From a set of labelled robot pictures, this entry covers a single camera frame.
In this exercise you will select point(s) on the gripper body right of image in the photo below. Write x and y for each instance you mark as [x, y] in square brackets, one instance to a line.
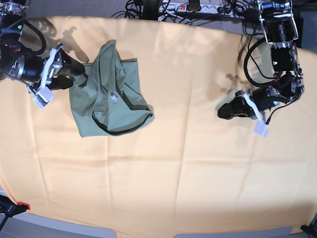
[264, 99]

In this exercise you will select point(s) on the white wrist camera of image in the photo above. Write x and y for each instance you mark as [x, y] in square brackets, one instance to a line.
[261, 129]
[43, 97]

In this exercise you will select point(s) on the white wrist camera left of image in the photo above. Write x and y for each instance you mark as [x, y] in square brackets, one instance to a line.
[43, 97]

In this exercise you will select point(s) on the white wrist camera right of image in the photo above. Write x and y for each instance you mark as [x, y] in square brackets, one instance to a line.
[261, 129]

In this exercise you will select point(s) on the blue clamp with red tip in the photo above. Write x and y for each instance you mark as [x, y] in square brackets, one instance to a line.
[10, 209]

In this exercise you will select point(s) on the black clamp right corner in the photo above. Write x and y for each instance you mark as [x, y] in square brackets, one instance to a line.
[310, 229]

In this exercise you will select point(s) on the white power strip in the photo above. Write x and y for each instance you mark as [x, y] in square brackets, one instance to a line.
[178, 8]

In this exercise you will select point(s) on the gripper body left of image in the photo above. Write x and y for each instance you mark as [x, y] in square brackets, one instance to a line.
[34, 71]

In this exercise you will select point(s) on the green T-shirt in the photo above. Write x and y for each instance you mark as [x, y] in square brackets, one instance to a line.
[106, 100]

